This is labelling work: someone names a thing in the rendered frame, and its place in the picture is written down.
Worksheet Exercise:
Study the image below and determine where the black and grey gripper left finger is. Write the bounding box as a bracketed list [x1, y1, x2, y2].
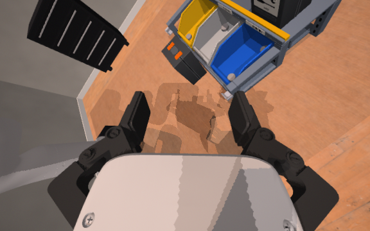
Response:
[48, 91, 150, 229]

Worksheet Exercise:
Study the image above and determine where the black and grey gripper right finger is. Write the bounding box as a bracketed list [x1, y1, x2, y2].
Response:
[228, 91, 339, 231]

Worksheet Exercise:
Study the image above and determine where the orange flat bar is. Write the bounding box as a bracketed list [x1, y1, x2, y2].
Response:
[220, 0, 290, 41]

